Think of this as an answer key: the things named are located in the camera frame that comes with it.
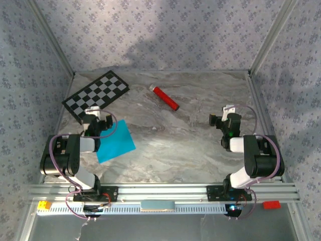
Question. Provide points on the blue square paper sheet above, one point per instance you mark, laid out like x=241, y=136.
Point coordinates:
x=118, y=145

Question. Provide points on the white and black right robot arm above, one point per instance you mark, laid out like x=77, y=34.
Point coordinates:
x=260, y=155

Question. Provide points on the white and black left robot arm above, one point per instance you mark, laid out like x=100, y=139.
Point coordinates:
x=75, y=150

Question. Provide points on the grey metal shelf sheet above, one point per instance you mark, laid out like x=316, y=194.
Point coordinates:
x=163, y=228

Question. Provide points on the black and white checkerboard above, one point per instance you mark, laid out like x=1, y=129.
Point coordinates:
x=100, y=93

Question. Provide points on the red tube with clear cap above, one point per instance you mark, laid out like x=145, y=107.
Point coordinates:
x=164, y=97

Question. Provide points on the black circuit board with light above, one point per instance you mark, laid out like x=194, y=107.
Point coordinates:
x=233, y=209

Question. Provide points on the red toy brick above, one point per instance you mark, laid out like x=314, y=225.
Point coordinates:
x=271, y=205

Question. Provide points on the yellow toy brick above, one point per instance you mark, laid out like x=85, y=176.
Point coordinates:
x=43, y=205

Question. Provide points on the grey rectangular block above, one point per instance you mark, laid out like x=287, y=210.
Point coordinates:
x=157, y=206

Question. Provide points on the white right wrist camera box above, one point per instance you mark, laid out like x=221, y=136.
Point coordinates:
x=227, y=110

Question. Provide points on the aluminium table side rail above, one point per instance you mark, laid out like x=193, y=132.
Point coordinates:
x=58, y=125
x=264, y=125

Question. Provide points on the aluminium table rear rail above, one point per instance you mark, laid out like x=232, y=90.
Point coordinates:
x=175, y=72

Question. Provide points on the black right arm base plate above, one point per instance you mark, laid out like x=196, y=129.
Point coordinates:
x=213, y=193

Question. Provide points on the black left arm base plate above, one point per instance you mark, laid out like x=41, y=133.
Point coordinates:
x=113, y=194

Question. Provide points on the aluminium mounting rail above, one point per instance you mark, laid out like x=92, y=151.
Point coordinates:
x=163, y=192

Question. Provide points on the aluminium frame post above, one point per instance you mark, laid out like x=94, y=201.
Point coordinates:
x=52, y=37
x=270, y=37

